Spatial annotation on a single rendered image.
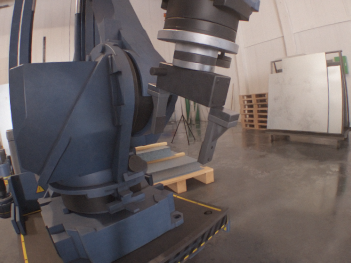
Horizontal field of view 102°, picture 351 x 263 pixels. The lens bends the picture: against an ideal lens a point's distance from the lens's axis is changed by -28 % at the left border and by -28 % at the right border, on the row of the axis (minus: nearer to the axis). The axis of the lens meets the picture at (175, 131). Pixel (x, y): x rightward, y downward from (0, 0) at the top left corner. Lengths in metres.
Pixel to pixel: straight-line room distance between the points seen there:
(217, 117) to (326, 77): 3.35
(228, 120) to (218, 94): 0.05
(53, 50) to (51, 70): 10.17
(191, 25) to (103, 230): 0.61
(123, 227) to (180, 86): 0.52
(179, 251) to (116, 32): 0.84
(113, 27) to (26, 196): 1.04
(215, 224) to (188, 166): 1.26
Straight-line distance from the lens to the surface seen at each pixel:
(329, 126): 3.50
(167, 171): 1.96
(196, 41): 0.28
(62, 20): 11.34
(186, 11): 0.30
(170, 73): 0.35
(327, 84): 3.58
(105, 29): 0.76
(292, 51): 6.34
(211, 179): 2.16
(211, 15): 0.30
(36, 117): 0.52
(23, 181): 1.28
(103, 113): 0.54
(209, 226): 0.85
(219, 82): 0.31
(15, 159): 1.59
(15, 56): 1.34
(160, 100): 0.40
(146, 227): 0.76
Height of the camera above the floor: 0.85
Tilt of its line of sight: 7 degrees down
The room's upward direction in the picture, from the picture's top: 6 degrees counter-clockwise
